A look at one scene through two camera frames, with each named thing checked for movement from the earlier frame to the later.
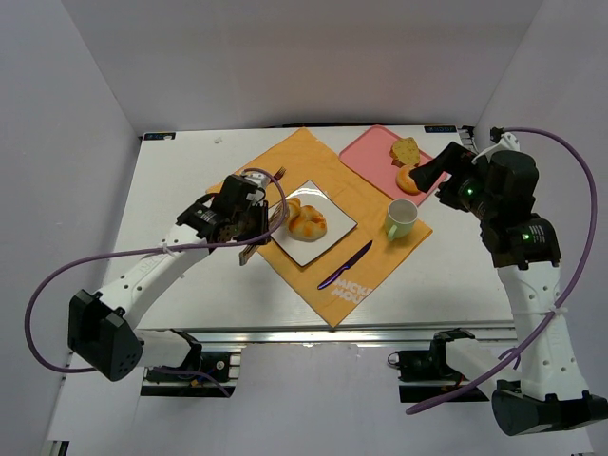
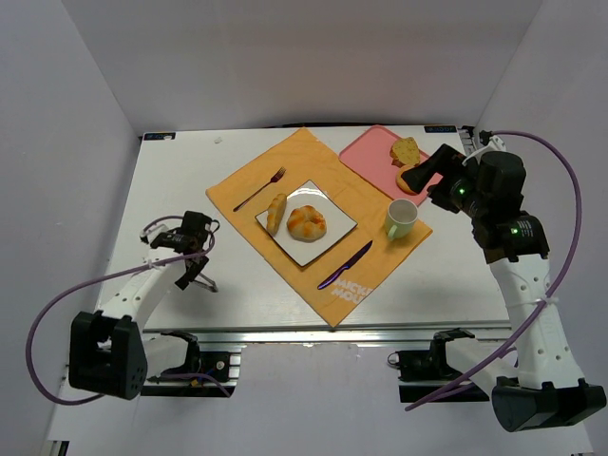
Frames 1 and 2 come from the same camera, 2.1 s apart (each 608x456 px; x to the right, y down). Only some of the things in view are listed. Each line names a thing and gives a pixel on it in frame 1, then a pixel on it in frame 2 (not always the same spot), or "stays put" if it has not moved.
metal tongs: (277, 217) -> (212, 287)
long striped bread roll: (294, 205) -> (275, 213)
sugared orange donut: (406, 181) stays put
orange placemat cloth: (336, 280) stays put
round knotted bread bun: (309, 225) stays put
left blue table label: (160, 136) stays put
